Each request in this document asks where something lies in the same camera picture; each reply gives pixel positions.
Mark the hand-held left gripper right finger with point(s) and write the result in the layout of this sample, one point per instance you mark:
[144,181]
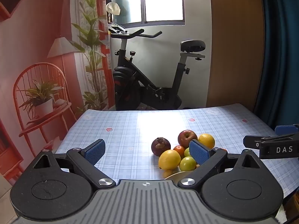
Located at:
[198,152]

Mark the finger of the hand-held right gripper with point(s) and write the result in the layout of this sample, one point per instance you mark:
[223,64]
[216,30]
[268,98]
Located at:
[251,141]
[287,129]

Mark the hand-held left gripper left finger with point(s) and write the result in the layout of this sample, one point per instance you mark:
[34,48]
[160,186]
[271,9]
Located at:
[95,150]

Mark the round green fruit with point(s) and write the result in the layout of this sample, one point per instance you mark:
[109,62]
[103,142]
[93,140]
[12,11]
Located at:
[187,152]
[187,163]

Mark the yellow lemon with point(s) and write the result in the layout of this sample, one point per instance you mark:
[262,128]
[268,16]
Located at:
[206,140]
[169,159]

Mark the red apple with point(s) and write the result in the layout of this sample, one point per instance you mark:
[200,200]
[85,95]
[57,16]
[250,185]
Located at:
[186,137]

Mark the small orange tangerine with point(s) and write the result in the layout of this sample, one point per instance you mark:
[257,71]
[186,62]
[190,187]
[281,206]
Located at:
[179,149]

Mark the beige bowl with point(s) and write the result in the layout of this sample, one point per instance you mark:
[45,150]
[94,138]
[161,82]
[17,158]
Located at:
[181,175]

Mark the dark purple mangosteen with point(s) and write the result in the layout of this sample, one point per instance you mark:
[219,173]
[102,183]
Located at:
[160,148]

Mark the blue plaid tablecloth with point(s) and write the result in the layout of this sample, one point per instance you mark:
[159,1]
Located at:
[140,126]

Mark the dark blue curtain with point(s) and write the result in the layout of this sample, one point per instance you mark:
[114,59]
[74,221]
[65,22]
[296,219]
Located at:
[282,51]

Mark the black exercise bike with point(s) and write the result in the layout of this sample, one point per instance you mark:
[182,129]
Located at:
[130,79]

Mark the wooden panel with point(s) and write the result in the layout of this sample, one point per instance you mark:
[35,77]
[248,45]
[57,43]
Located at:
[233,39]

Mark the white cloth on pole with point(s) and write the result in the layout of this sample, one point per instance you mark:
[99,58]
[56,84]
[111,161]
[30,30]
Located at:
[113,8]

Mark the window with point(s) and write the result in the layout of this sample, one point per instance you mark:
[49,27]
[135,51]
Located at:
[163,0]

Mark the metal holder bracket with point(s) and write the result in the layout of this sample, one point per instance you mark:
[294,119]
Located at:
[118,28]

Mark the printed wall backdrop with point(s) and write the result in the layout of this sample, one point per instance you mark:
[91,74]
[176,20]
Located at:
[35,28]

